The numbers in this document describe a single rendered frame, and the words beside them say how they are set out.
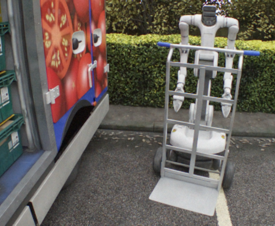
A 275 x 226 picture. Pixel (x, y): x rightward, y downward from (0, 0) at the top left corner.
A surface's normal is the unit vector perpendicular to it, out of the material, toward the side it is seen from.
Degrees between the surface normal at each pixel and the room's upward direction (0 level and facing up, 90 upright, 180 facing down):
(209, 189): 0
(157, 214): 0
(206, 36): 96
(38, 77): 90
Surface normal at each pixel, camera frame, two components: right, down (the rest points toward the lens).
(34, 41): -0.13, 0.39
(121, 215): 0.00, -0.92
